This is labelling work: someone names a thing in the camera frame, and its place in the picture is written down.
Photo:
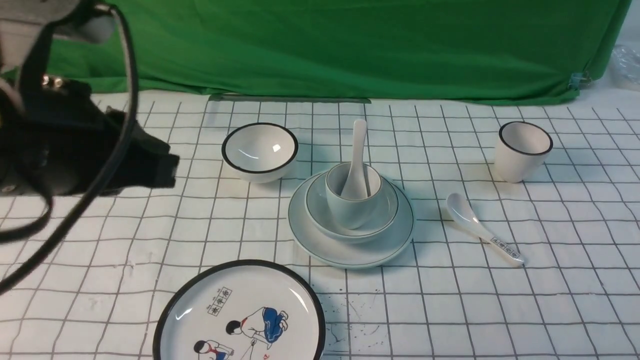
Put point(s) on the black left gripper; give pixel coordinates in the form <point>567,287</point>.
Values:
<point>64,139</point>

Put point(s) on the pale green shallow bowl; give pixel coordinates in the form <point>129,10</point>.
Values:
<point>379,218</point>

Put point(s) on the plain white ceramic spoon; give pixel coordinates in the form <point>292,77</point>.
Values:
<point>355,187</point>

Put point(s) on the pale green cup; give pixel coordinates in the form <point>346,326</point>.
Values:
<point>352,213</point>

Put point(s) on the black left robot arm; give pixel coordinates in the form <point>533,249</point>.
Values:
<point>28,31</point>

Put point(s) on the black-rimmed white bowl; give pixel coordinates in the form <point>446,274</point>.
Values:
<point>260,152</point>

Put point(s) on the black-rimmed cartoon plate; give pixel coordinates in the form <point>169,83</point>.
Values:
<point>247,309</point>

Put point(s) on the pale green round plate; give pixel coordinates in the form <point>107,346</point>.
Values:
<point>316,232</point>

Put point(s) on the white spoon with lettering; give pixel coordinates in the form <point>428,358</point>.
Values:
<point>462,214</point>

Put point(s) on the white checkered tablecloth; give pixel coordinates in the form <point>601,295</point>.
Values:
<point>450,295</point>

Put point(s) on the green backdrop cloth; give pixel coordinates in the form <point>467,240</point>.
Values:
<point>496,52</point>

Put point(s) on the black-rimmed white cup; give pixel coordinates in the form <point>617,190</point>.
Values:
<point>521,148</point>

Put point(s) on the metal binder clip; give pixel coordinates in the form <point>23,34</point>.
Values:
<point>579,80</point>

